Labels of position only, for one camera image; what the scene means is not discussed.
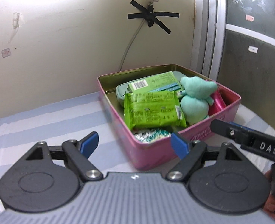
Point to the green toothpaste box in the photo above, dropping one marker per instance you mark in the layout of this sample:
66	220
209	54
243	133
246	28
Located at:
168	81

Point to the person's right hand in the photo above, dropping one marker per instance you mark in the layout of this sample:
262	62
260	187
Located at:
269	206

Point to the aluminium window frame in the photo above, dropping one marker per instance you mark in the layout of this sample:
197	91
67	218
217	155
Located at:
254	19

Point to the striped blue bed sheet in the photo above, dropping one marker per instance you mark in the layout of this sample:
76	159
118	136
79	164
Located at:
125	196

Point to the magenta shiny wallet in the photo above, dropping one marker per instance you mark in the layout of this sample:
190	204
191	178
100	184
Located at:
218	103

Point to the green wet wipes pack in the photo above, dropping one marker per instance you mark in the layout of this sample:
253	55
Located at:
153	110

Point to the black tape cross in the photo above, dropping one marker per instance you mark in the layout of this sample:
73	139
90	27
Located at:
150	16

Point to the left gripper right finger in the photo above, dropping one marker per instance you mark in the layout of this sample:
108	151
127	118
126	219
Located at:
190	156

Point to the small wall hook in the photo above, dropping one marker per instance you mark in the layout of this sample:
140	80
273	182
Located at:
15	20

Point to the pink wall sticker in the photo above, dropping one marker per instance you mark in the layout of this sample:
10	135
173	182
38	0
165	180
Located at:
6	53

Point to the teal plush toy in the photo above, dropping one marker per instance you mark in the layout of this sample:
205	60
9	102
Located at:
196	98

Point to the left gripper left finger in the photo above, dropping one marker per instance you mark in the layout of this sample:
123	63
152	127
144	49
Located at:
77	154

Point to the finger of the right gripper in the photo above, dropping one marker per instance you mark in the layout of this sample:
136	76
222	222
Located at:
229	130
241	125

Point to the mint green zipper pouch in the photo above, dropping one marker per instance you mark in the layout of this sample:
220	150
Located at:
121	91

